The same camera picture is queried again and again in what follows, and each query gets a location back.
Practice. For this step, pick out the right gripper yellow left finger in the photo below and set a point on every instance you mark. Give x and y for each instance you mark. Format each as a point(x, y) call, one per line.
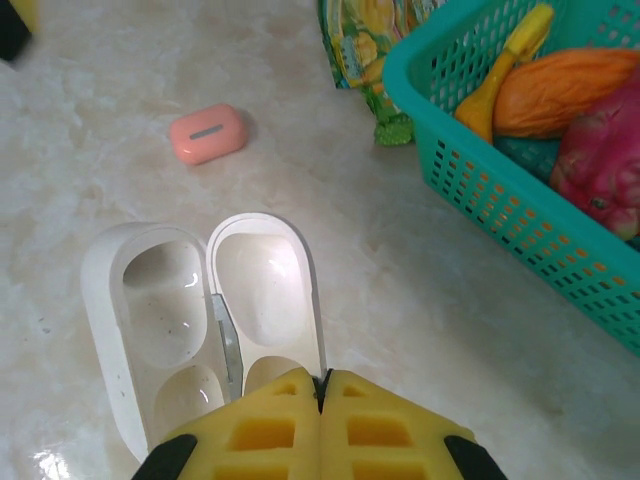
point(260, 435)

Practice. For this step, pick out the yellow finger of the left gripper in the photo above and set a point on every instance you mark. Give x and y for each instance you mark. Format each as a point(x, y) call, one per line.
point(15, 25)

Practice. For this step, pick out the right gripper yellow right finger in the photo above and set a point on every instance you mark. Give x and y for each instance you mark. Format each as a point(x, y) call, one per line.
point(380, 435)

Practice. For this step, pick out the white earbud charging case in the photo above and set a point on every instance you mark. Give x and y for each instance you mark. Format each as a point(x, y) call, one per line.
point(105, 325)

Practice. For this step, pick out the small red-orange fruit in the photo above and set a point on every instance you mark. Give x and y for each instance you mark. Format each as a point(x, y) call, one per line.
point(207, 135)

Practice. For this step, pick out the teal plastic basket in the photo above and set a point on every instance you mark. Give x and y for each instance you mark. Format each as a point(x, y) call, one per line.
point(500, 210)

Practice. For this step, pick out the green yellow snack pouch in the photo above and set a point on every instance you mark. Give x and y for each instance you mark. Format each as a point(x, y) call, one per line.
point(360, 55)

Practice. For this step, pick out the pink dragon fruit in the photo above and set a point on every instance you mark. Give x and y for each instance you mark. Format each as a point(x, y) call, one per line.
point(605, 165)

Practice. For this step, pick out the small yellow gourd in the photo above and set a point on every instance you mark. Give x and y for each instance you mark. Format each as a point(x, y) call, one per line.
point(505, 70)

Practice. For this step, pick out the orange carrot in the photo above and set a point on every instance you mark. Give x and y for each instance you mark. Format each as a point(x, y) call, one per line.
point(560, 90)

